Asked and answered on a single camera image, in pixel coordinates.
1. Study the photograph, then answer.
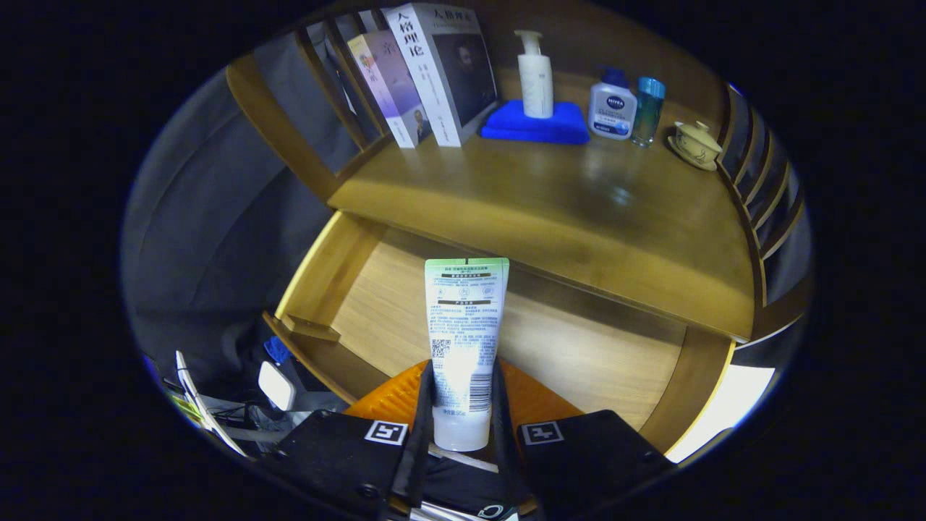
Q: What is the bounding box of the blue folded cloth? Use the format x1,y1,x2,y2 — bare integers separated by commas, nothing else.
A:
480,99,590,145

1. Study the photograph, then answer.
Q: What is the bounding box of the beige lidded teacup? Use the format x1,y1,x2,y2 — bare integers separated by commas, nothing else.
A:
667,120,723,171

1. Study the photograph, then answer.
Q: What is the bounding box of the wooden countertop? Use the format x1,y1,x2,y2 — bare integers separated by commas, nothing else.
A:
327,69,757,341

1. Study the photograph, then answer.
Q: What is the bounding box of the purple book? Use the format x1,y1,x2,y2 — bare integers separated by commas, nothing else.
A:
347,30,433,149

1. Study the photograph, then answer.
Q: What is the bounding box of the wooden cabinet with slatted shelf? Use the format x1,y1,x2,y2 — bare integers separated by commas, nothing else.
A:
226,0,815,344

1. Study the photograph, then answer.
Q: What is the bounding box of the white flat board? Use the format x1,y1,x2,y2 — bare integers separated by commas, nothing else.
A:
176,351,250,458

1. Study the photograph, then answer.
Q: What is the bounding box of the teal slim bottle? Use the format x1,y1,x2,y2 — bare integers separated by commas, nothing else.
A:
631,77,666,148

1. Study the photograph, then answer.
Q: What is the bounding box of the small white device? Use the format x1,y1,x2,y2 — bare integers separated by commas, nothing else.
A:
258,360,297,412

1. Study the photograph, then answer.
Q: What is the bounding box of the white side table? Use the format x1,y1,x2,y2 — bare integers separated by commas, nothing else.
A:
666,365,776,464

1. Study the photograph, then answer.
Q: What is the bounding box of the white bottle with blue cap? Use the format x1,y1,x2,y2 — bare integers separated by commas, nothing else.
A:
587,68,638,140

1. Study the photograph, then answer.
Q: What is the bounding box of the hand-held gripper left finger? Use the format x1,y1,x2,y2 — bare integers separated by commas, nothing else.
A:
260,358,436,518

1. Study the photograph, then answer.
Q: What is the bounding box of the wooden drawer with black knob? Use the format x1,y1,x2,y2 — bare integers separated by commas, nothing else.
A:
262,210,736,455

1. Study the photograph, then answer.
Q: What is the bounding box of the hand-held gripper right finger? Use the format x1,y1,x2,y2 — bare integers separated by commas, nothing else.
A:
490,357,675,518

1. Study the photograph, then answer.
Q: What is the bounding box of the white green-topped tube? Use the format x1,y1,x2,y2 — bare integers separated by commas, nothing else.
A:
424,258,511,452

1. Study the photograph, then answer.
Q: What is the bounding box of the thick white book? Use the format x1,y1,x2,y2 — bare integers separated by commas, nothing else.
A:
381,4,500,148

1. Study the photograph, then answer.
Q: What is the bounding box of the white pump bottle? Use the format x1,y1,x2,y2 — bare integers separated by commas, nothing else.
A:
514,30,555,119

